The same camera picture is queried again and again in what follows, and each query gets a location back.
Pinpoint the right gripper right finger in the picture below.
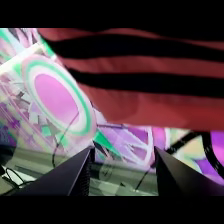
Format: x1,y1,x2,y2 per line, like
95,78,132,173
153,145,224,197

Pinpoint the red black-striped garment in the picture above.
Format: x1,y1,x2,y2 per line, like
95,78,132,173
37,28,224,132

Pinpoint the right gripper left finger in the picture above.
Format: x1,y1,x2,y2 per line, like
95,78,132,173
15,145,96,197

